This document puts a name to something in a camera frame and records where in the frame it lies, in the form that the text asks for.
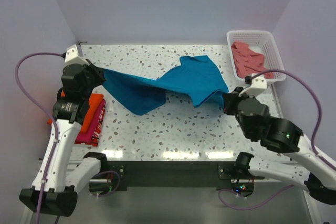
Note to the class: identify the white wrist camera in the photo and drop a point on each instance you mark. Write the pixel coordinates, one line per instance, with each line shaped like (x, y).
(73, 55)
(257, 84)

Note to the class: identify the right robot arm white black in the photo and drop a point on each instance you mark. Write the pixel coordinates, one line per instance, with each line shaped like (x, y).
(282, 137)

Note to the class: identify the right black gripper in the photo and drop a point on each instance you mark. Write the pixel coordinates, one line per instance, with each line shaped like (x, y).
(230, 98)

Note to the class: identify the blue t shirt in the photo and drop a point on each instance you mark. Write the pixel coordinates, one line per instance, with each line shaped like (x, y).
(197, 77)

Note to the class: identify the magenta folded t shirt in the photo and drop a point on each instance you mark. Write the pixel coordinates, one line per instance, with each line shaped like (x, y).
(92, 135)

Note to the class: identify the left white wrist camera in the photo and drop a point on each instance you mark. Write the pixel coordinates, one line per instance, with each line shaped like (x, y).
(73, 55)

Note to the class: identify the salmon pink t shirt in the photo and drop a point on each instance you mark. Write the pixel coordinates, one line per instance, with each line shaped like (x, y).
(247, 62)

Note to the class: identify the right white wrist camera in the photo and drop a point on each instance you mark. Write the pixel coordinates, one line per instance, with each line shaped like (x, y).
(257, 84)

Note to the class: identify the white plastic basket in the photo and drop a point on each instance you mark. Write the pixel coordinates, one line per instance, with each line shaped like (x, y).
(259, 41)

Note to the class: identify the orange folded t shirt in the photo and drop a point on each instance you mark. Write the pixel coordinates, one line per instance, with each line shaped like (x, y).
(95, 101)

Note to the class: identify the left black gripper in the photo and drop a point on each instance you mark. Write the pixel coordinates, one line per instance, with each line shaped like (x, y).
(98, 72)

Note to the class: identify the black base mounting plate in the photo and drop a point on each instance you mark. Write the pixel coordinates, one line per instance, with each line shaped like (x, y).
(182, 174)

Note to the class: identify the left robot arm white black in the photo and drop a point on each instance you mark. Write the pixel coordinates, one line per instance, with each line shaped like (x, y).
(53, 192)

